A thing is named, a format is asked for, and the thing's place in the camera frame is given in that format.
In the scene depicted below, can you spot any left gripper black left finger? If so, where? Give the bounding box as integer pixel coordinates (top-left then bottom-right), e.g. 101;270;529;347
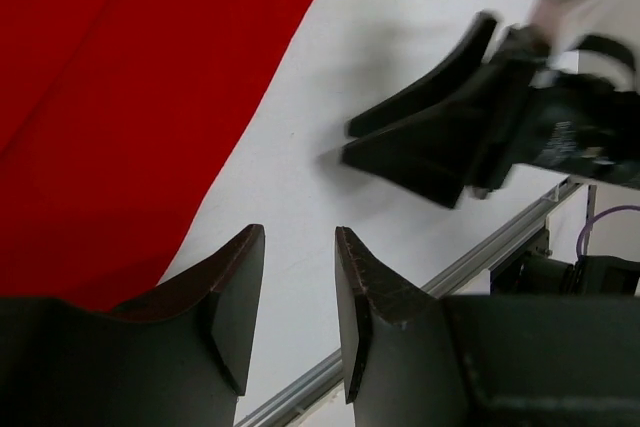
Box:
64;224;265;426

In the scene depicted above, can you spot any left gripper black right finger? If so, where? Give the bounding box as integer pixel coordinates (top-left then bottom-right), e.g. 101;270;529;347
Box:
335;227;470;426

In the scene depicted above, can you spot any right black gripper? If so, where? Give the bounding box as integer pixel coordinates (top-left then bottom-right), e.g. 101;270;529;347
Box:
341;11;639;209

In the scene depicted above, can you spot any red t shirt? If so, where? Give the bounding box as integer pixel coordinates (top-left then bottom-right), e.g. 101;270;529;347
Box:
1;0;313;310

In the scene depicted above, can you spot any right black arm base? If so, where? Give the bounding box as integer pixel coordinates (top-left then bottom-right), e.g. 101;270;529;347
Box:
490;252;639;296

